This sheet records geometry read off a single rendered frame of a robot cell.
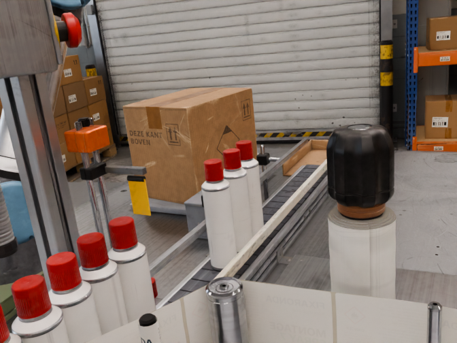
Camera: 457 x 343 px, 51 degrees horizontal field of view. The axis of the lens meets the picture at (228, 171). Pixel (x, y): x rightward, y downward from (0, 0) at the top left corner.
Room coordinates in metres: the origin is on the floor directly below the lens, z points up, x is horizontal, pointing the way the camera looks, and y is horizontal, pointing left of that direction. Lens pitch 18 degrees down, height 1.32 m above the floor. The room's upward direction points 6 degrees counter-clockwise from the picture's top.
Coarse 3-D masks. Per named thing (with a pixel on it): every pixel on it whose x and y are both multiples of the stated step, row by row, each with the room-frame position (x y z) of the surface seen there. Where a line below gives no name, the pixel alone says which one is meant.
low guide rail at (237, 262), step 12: (324, 168) 1.24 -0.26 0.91; (312, 180) 1.15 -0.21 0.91; (300, 192) 1.06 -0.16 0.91; (288, 204) 0.99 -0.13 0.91; (276, 216) 0.93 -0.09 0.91; (264, 228) 0.88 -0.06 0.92; (252, 240) 0.83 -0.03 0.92; (264, 240) 0.86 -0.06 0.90; (240, 252) 0.78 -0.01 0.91; (252, 252) 0.81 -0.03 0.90; (228, 264) 0.75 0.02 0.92; (240, 264) 0.76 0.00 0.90; (216, 276) 0.71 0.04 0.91
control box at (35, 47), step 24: (0, 0) 0.50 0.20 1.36; (24, 0) 0.51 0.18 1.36; (48, 0) 0.53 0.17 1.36; (0, 24) 0.50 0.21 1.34; (24, 24) 0.51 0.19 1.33; (48, 24) 0.52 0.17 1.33; (0, 48) 0.50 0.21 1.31; (24, 48) 0.51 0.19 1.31; (48, 48) 0.52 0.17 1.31; (0, 72) 0.50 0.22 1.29; (24, 72) 0.51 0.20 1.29
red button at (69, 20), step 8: (64, 16) 0.56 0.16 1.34; (72, 16) 0.56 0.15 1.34; (56, 24) 0.55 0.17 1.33; (64, 24) 0.55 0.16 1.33; (72, 24) 0.55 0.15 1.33; (64, 32) 0.55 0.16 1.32; (72, 32) 0.55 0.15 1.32; (80, 32) 0.56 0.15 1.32; (64, 40) 0.56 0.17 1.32; (72, 40) 0.55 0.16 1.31; (80, 40) 0.56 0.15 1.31
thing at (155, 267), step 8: (304, 144) 1.34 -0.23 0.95; (288, 152) 1.24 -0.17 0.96; (296, 152) 1.28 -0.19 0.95; (280, 160) 1.18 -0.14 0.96; (272, 168) 1.12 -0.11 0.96; (264, 176) 1.07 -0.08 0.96; (200, 224) 0.82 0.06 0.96; (192, 232) 0.79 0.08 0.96; (200, 232) 0.80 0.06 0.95; (184, 240) 0.76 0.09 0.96; (192, 240) 0.78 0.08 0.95; (176, 248) 0.73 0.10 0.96; (184, 248) 0.76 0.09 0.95; (160, 256) 0.71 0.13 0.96; (168, 256) 0.71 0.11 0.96; (152, 264) 0.69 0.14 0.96; (160, 264) 0.69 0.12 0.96; (152, 272) 0.67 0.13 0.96
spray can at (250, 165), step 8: (240, 144) 0.91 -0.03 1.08; (248, 144) 0.91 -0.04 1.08; (240, 152) 0.91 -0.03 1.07; (248, 152) 0.91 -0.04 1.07; (248, 160) 0.91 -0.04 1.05; (248, 168) 0.90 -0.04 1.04; (256, 168) 0.91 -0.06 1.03; (248, 176) 0.90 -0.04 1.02; (256, 176) 0.91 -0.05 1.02; (248, 184) 0.90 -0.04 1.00; (256, 184) 0.91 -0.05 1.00; (256, 192) 0.90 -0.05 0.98; (256, 200) 0.90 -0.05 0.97; (256, 208) 0.90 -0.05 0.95; (256, 216) 0.90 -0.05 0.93; (256, 224) 0.90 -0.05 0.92; (256, 232) 0.90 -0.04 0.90
